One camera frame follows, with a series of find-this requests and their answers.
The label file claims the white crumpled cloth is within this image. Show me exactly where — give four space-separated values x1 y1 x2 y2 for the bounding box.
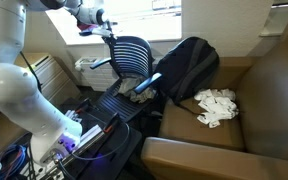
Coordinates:
194 89 239 128

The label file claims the black slatted office chair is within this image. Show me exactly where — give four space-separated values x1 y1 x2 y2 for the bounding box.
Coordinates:
90 36 161 122

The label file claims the wooden drawer cabinet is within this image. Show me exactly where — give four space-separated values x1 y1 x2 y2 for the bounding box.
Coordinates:
15 53 81 107

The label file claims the blue coiled cable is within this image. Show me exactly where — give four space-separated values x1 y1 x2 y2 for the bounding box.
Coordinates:
0 143 28 180

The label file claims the orange black clamp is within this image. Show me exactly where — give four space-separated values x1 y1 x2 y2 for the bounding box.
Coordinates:
103 113 119 134

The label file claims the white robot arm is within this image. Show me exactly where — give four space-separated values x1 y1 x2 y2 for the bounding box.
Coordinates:
0 0 112 166

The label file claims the black backpack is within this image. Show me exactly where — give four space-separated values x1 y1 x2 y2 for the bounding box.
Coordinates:
155 37 219 103

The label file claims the aluminium mounting rail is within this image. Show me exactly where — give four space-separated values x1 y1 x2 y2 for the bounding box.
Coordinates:
31 110 103 169

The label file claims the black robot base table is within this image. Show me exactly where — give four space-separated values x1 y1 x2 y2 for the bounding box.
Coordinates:
3 97 143 180

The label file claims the beige crumpled cloth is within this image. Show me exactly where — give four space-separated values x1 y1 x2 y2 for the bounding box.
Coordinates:
118 77 156 103

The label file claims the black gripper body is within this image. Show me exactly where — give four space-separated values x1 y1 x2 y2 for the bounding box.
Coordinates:
78 21 117 37

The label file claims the brown leather couch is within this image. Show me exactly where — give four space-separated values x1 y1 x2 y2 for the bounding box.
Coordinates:
141 42 288 180

